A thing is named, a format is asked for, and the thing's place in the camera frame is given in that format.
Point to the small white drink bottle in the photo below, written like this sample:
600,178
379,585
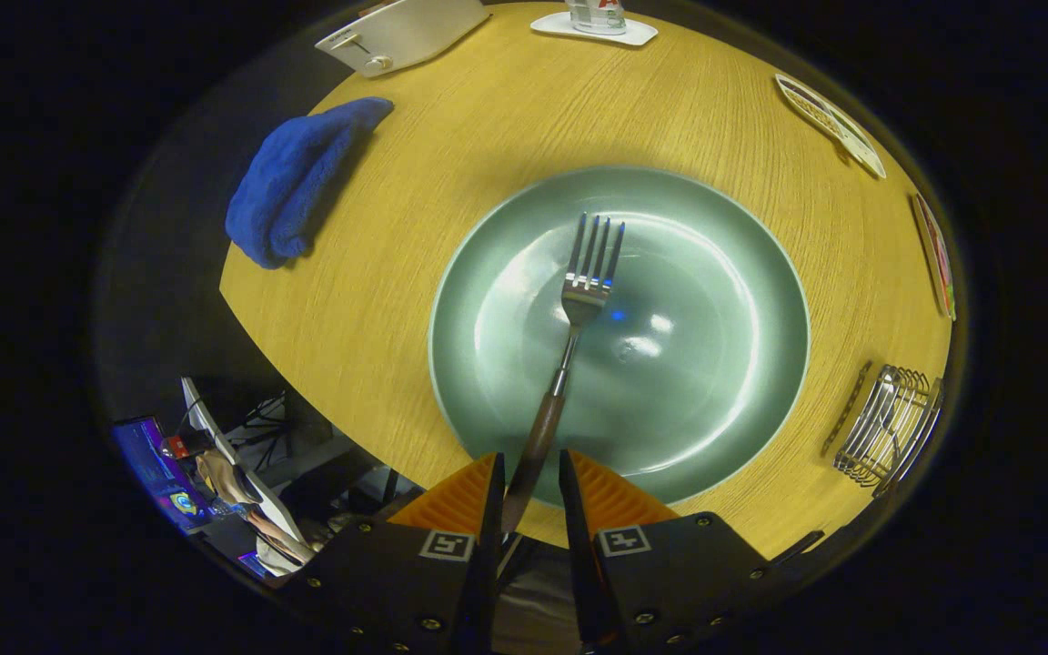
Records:
595,16

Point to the white divided snack tray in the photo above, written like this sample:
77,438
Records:
829,123

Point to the blue cloth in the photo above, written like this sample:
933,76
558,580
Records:
292,182

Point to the white toaster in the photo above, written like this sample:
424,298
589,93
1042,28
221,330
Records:
406,32

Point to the green ceramic plate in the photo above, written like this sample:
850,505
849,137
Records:
697,364

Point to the white square coaster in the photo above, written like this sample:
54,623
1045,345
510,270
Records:
560,27

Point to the white panel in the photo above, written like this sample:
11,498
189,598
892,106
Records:
199,409

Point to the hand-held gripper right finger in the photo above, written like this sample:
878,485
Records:
583,582

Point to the glowing blue computer monitor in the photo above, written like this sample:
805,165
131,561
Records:
146,464

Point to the white food plate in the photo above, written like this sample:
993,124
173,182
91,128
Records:
935,255

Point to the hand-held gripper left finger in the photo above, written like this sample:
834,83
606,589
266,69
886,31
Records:
488,564

